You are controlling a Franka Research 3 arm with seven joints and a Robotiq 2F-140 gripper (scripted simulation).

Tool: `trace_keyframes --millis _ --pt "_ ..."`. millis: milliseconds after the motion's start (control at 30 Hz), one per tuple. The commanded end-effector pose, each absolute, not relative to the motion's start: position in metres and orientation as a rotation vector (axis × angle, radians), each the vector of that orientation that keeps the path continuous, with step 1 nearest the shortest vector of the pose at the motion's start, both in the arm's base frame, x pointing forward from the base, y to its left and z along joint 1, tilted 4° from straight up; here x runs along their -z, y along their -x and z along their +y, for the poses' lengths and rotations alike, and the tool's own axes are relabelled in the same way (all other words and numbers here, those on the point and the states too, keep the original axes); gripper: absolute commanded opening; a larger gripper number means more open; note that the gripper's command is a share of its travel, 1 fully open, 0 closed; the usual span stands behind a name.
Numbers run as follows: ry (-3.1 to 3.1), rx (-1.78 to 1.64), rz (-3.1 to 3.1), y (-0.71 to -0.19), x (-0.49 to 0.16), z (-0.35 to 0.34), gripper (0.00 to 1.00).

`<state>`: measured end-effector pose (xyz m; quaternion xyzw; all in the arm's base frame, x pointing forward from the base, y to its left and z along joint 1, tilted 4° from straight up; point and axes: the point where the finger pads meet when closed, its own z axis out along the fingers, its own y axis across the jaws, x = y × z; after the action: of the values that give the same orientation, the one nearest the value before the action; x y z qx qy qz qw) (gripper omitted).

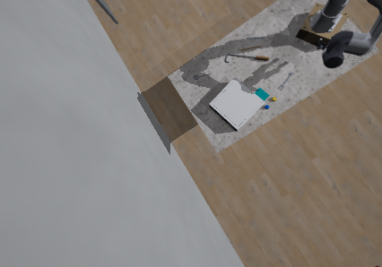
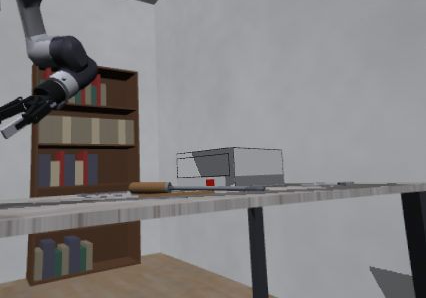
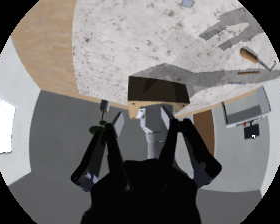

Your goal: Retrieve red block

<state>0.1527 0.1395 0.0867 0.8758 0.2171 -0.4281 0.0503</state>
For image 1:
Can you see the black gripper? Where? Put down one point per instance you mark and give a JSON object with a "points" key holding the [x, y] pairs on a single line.
{"points": [[321, 44]]}

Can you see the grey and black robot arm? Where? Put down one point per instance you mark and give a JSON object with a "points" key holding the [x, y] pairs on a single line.
{"points": [[344, 41]]}

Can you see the teal square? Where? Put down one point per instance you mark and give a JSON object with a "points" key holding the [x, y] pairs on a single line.
{"points": [[262, 94]]}

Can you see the steel hook with wooden handle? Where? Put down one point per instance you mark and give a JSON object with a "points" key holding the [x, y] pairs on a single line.
{"points": [[264, 58]]}

